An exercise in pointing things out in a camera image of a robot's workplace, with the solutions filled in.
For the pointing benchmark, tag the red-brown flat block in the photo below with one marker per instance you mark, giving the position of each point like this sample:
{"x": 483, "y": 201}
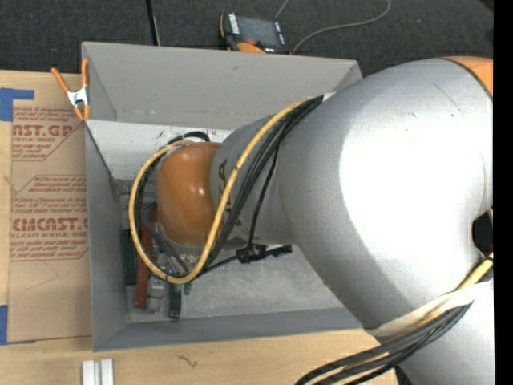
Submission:
{"x": 141, "y": 287}

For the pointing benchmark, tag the dark green flat block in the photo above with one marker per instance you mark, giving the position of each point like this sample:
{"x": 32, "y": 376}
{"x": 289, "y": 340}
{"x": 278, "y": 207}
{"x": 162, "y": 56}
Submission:
{"x": 129, "y": 259}

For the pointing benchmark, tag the grey metal bin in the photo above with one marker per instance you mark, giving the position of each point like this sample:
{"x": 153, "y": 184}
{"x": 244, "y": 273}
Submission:
{"x": 248, "y": 291}

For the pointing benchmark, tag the brown cardboard board, red print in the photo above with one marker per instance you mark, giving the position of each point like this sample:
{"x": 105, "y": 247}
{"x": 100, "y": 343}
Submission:
{"x": 48, "y": 287}

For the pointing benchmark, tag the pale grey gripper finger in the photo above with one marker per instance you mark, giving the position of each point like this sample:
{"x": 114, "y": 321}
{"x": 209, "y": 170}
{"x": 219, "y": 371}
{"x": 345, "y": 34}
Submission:
{"x": 160, "y": 295}
{"x": 152, "y": 295}

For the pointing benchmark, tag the black cylinder on white bracket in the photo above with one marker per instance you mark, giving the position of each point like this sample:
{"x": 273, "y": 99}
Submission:
{"x": 256, "y": 252}

